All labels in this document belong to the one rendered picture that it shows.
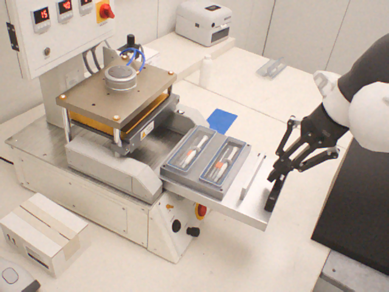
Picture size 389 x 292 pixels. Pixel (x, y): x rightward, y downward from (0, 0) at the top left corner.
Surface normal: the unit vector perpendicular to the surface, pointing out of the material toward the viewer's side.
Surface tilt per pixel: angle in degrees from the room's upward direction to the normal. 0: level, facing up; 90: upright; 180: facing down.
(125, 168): 0
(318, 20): 90
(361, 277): 0
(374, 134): 93
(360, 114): 78
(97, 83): 0
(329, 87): 71
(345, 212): 43
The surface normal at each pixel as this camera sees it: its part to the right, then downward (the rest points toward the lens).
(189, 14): -0.63, 0.38
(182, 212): 0.85, -0.02
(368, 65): -0.88, -0.09
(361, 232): -0.26, -0.22
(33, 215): 0.11, -0.77
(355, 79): -0.95, 0.09
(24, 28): 0.89, 0.34
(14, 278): 0.38, -0.55
